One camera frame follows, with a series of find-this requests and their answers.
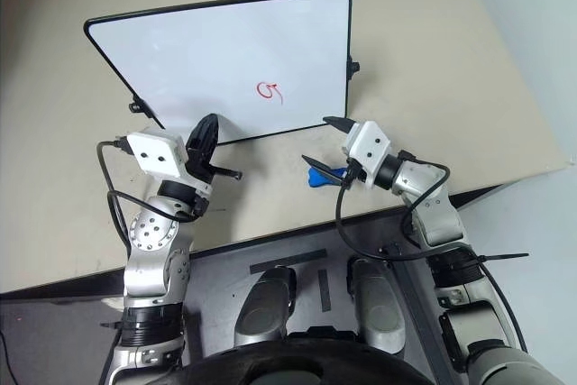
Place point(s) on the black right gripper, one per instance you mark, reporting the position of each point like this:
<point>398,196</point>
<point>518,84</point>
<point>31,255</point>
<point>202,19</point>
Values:
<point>353,128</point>

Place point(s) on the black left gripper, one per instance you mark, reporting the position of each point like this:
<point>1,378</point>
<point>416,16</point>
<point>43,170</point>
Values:
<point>198,159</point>

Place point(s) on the blue plastic object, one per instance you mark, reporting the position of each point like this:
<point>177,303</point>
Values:
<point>318,177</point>

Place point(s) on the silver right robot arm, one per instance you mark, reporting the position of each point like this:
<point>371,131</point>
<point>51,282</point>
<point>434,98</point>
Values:
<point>439,213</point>

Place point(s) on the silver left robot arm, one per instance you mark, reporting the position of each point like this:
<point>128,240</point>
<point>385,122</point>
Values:
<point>151,241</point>

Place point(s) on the long black tape strip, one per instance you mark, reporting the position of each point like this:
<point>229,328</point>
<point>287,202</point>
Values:
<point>288,261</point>

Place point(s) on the short black tape strip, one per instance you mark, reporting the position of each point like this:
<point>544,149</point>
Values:
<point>324,290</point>

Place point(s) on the grey rounded robot foot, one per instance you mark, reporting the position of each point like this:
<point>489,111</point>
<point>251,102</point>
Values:
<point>266,308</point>
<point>376,304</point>

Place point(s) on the black rounded robot torso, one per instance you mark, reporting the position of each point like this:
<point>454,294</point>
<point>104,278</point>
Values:
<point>306,364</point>

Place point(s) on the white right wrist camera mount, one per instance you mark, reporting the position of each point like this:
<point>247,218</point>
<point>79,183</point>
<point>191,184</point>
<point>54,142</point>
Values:
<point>367,146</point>

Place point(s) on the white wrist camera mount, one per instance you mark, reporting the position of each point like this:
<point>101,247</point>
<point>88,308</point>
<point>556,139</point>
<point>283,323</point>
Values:
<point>367,146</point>
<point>158,155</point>

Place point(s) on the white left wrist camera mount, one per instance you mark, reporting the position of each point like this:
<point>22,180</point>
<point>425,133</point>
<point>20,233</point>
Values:
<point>158,155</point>

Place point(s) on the white board with black frame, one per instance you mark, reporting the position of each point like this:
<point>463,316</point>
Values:
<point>216,56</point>

